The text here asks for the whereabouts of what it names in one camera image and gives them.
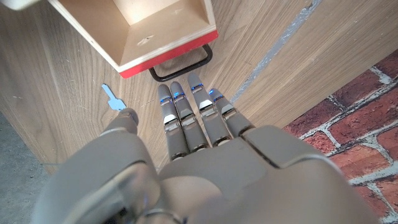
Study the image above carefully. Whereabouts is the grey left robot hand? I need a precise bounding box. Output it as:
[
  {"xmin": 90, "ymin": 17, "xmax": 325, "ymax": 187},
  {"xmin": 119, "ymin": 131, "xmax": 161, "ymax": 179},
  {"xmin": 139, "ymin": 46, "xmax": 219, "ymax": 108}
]
[{"xmin": 30, "ymin": 72, "xmax": 382, "ymax": 224}]

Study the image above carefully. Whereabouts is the wooden drawer with red front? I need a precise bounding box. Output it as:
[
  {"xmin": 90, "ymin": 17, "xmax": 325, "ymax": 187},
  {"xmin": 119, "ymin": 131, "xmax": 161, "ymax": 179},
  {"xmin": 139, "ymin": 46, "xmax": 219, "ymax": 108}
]
[{"xmin": 46, "ymin": 0, "xmax": 219, "ymax": 83}]

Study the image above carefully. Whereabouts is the blue key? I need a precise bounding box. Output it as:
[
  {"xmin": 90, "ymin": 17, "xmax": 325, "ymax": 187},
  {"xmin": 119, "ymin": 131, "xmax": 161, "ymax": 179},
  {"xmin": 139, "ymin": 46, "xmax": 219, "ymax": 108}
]
[{"xmin": 101, "ymin": 83, "xmax": 127, "ymax": 112}]

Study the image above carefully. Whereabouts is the printed brick wall backdrop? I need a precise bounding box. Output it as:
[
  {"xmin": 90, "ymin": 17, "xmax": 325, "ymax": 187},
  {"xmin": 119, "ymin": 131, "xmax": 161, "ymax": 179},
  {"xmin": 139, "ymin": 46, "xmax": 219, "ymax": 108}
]
[{"xmin": 281, "ymin": 49, "xmax": 398, "ymax": 224}]

